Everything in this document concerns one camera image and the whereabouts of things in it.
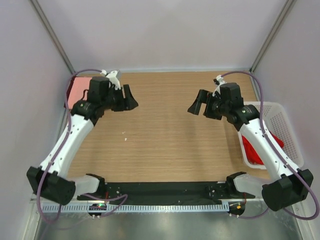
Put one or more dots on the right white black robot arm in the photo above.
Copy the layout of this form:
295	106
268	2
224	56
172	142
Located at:
288	184

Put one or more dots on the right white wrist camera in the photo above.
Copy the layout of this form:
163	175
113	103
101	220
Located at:
218	81

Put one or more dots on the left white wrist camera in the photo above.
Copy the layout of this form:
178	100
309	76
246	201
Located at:
113	76

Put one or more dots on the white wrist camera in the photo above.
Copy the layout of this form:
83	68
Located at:
113	76
218	81

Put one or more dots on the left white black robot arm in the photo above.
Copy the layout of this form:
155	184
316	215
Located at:
49	180

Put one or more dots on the white plastic basket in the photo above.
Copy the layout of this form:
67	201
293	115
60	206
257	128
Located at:
277	122

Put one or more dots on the folded dark red t-shirt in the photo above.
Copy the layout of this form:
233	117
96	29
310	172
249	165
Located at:
67	105

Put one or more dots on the pink t-shirt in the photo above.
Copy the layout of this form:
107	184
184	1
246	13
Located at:
76	89

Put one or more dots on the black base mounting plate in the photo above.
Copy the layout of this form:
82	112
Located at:
172	193

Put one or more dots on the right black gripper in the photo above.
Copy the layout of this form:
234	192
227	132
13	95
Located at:
205	96

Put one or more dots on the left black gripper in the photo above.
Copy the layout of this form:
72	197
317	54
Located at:
127	103

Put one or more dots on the white slotted cable duct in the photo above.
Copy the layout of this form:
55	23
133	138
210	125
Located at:
98	207

